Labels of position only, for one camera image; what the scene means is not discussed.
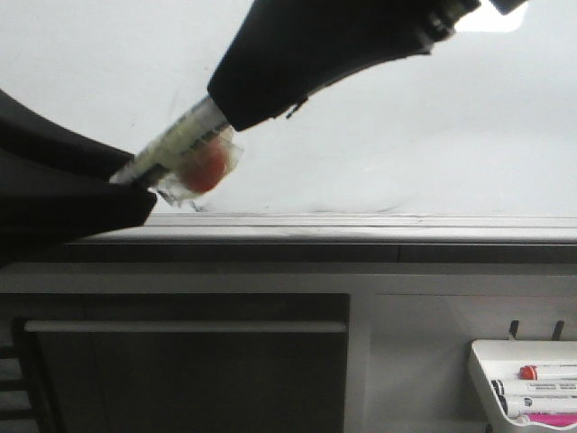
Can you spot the black wall hook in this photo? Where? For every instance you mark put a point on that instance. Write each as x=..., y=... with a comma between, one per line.
x=513, y=329
x=558, y=330

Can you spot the right black wall hook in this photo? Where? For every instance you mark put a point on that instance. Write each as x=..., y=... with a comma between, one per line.
x=558, y=330

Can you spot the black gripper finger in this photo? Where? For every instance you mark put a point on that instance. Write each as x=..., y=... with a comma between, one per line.
x=286, y=51
x=55, y=185

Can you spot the grey whiteboard tray ledge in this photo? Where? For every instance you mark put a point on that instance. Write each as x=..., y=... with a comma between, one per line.
x=336, y=238

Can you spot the black capped marker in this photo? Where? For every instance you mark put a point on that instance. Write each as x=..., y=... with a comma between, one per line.
x=523, y=397

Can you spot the white whiteboard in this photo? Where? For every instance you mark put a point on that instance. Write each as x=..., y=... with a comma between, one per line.
x=483, y=126

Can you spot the white marker holder bin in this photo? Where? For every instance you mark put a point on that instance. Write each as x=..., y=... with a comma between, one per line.
x=501, y=360

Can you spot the pink eraser block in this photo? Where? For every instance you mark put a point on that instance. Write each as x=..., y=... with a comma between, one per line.
x=554, y=419

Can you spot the red capped marker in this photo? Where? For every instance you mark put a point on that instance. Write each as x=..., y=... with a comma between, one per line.
x=548, y=372

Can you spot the left black wall hook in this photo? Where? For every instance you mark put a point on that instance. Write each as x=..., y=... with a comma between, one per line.
x=513, y=329

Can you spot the white whiteboard marker black tip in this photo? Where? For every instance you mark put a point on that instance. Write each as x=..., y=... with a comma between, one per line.
x=188, y=160

